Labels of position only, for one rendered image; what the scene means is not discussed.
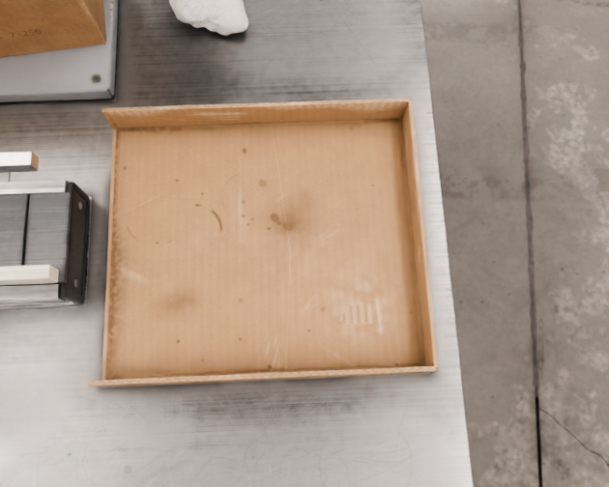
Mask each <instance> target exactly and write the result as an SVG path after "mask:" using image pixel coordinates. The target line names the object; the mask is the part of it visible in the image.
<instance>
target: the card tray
mask: <svg viewBox="0 0 609 487"><path fill-rule="evenodd" d="M101 112H102V114H103V115H104V116H105V118H106V119H107V121H108V122H109V124H110V125H111V126H112V127H113V140H112V161H111V183H110V204H109V225H108V247H107V268H106V289H105V311H104V332H103V353H102V374H101V381H88V386H94V387H119V386H143V385H165V384H187V383H210V382H233V381H255V380H277V379H300V378H323V377H345V376H368V375H390V374H413V373H430V372H434V371H438V370H439V366H438V357H437V347H436V337H435V327H434V317H433V307H432V298H431V288H430V278H429V268H428V259H427V249H426V238H425V229H424V219H423V209H422V200H421V181H420V171H419V162H418V151H417V141H416V132H415V122H414V112H413V103H412V98H409V99H380V100H325V101H296V102H268V103H239V104H211V105H183V106H154V107H126V108H103V109H102V110H101Z"/></svg>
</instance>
